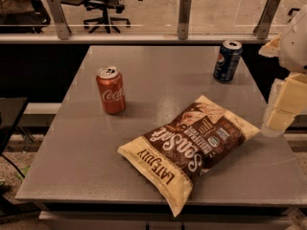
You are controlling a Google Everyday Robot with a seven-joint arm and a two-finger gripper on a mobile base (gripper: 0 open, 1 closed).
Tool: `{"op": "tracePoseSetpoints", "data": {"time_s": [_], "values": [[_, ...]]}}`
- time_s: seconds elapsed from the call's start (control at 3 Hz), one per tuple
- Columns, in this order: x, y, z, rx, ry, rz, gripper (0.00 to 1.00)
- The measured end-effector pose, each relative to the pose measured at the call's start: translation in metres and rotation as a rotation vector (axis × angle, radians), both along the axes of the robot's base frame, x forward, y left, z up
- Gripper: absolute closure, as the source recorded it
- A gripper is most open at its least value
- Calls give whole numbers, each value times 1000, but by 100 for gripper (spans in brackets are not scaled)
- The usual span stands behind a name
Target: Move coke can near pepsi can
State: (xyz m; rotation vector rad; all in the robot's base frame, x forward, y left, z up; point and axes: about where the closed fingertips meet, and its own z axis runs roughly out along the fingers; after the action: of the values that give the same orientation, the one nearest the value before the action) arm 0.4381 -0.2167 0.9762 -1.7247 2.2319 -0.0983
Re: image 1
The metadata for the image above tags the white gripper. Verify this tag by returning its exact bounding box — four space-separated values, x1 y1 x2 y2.
258 5 307 137

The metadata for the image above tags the red coke can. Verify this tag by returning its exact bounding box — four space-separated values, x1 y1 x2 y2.
96 65 126 114

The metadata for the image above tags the blue pepsi can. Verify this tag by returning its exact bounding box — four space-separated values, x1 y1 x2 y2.
213 40 243 83

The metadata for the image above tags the brown sea salt chips bag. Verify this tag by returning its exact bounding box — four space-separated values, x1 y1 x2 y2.
118 96 260 216

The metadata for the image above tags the black office chair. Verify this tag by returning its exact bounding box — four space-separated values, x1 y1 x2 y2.
60 0 130 34

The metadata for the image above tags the glass railing panel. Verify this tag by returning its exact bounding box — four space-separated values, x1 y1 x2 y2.
0 0 307 36

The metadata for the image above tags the person in beige clothes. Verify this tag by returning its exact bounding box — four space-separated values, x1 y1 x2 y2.
0 0 51 34

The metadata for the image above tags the black side table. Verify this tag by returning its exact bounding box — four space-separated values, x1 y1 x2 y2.
0 97 28 154

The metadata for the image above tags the right metal railing bracket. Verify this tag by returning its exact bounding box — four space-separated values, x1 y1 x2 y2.
253 0 281 39

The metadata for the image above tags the metal railing bracket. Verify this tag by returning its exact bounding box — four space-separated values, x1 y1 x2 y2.
46 0 71 40
177 0 192 39
253 0 281 39

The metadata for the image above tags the middle metal railing bracket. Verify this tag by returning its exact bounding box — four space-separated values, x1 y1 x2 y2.
177 0 192 39

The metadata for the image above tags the left metal railing bracket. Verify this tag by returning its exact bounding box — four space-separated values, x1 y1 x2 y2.
46 0 71 40

